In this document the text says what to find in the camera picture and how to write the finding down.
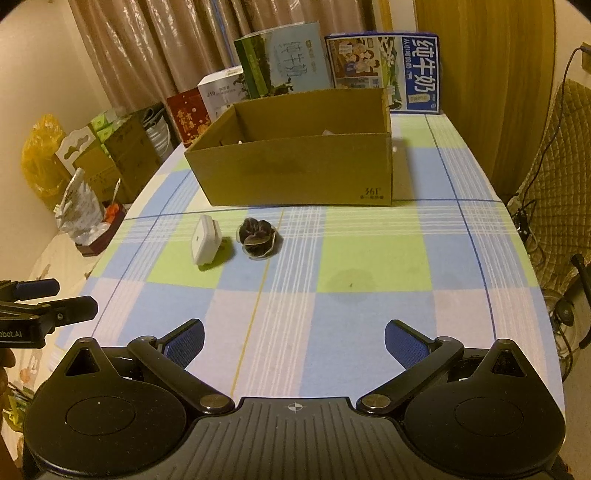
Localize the brown curtain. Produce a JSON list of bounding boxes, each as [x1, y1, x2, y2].
[[67, 0, 378, 117]]

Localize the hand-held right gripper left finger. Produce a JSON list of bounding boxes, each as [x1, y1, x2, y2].
[[65, 318, 236, 416]]

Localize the green milk carton box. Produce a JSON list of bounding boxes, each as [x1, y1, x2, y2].
[[233, 21, 334, 100]]

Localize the wooden wardrobe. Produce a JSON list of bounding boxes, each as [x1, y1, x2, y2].
[[413, 0, 556, 200]]

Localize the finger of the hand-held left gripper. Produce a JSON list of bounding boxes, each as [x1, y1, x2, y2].
[[0, 296, 99, 325], [0, 278, 61, 302]]

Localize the blue milk carton box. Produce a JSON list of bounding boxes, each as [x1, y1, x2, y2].
[[324, 31, 442, 114]]

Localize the quilted chair cover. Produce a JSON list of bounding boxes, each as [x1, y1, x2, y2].
[[513, 78, 591, 288]]

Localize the white appliance box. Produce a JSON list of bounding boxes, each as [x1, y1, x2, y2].
[[198, 65, 253, 126]]

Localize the green tissue packs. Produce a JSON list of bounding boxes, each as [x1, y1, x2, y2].
[[89, 110, 123, 141]]

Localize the stack of white bowls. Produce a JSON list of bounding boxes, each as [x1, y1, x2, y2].
[[144, 110, 170, 156]]

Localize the white plastic bag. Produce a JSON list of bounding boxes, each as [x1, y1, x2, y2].
[[54, 167, 108, 244]]

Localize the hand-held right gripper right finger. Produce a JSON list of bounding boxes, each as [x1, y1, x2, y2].
[[355, 319, 528, 416]]

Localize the carton with white hang tab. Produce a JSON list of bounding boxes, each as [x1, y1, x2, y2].
[[54, 128, 116, 200]]

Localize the red gift box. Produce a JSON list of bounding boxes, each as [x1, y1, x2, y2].
[[166, 89, 213, 149]]

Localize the white power adapter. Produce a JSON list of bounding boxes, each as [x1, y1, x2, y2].
[[191, 215, 224, 267]]

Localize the dark red wooden box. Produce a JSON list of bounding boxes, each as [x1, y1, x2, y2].
[[75, 203, 126, 257]]

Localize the person's left hand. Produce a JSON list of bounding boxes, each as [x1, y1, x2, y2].
[[0, 349, 13, 407]]

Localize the dark brown cardboard box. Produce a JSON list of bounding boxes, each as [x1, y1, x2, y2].
[[104, 108, 163, 205]]

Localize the yellow plastic bag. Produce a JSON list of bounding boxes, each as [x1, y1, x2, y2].
[[21, 114, 68, 214]]

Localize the wooden wall strip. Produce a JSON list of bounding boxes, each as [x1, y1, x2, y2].
[[373, 0, 394, 34]]

